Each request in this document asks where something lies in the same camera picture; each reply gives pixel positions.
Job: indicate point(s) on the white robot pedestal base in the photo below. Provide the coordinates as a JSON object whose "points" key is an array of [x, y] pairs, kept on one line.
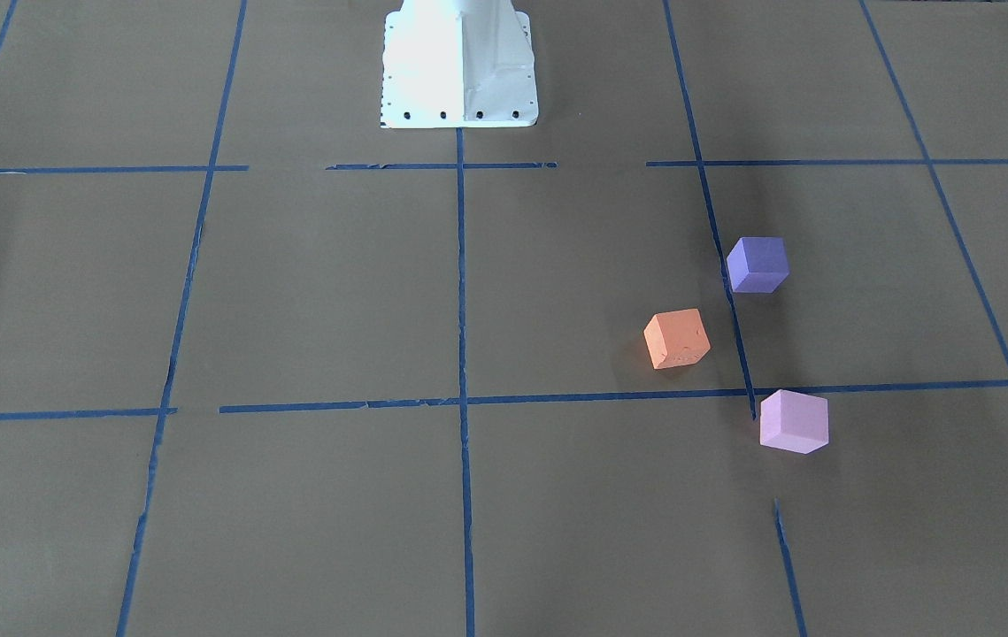
{"points": [[458, 64]]}

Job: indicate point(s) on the dark purple foam cube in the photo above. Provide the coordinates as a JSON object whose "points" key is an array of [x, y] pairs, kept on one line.
{"points": [[757, 265]]}

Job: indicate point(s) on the orange foam cube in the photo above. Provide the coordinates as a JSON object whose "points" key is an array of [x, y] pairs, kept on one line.
{"points": [[676, 338]]}

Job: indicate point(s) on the pink foam cube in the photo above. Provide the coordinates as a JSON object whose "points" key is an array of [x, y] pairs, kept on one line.
{"points": [[794, 422]]}

